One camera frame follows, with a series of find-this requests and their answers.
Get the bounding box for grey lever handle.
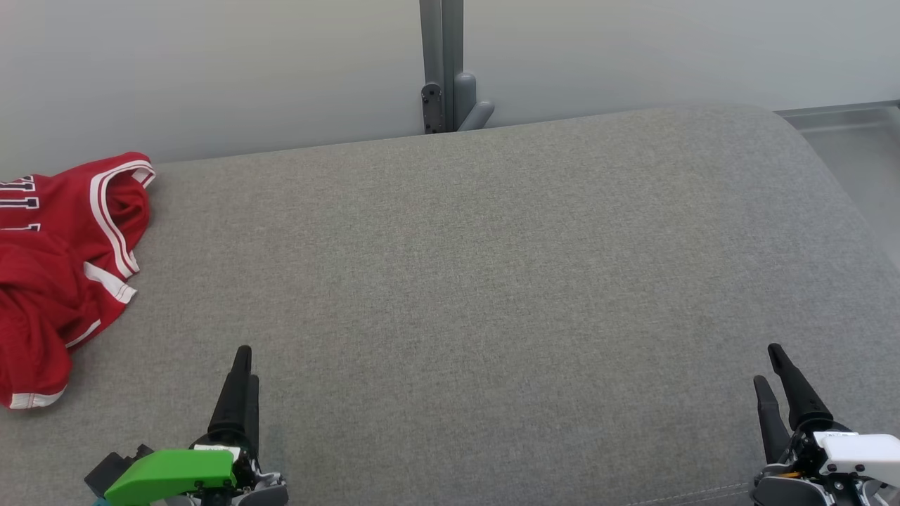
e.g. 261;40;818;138
454;72;496;132

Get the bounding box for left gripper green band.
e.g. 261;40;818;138
104;344;289;506

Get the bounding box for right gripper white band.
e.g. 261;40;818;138
751;343;900;506

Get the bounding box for red Bulls basketball shorts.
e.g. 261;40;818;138
0;232;138;410

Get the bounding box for dark grey bracket plate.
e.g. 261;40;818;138
421;83;444;135

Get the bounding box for grey fabric sofa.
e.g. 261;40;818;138
0;104;900;506

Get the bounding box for grey baseboard strip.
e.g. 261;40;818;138
773;100;900;136

